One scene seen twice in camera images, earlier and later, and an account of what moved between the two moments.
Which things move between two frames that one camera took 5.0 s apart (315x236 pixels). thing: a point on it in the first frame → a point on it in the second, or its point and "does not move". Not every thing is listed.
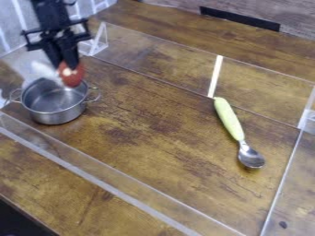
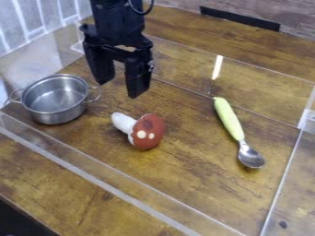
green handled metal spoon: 248,155 does not move
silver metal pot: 53,103 does not move
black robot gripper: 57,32 → 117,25
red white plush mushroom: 70,76 → 145,132
